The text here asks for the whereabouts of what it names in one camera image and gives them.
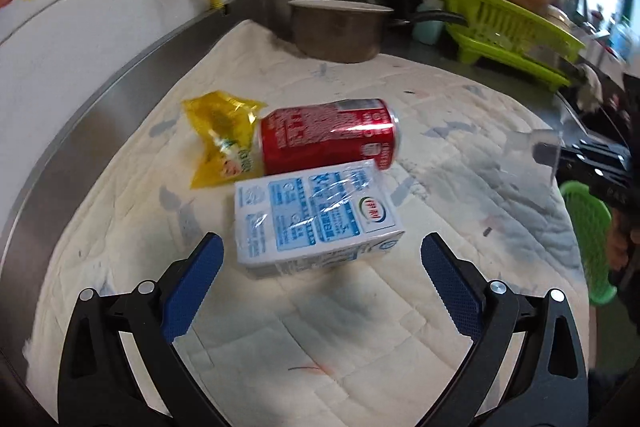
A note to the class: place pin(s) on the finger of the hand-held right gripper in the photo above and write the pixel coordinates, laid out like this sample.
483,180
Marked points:
580,154
595,177

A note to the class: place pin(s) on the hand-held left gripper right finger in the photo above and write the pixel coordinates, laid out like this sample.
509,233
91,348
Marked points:
450,277

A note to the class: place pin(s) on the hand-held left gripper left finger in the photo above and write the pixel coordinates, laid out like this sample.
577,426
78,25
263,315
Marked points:
200,277

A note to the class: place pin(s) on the green mesh basket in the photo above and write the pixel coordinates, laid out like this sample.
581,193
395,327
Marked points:
590,232

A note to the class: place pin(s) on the blue and white milk carton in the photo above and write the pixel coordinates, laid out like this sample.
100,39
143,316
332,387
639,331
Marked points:
310,217

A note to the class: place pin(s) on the person's right forearm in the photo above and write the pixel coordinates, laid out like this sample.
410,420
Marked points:
617,242

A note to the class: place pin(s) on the white rag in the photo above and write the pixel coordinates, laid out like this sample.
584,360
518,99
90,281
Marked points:
590,82

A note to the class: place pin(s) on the white quilted blanket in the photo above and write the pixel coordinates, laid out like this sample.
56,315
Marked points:
350,332

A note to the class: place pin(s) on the clear soap bottle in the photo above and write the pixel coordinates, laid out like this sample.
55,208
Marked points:
622,37

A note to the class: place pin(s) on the yellow snack wrapper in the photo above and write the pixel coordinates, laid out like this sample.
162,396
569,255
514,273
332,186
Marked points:
220,127

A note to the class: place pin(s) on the green dish rack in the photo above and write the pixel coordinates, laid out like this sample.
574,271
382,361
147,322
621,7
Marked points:
500,22

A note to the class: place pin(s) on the red soda can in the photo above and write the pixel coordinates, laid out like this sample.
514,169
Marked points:
320,132

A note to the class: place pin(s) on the teal cup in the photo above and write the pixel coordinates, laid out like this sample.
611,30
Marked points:
427,32

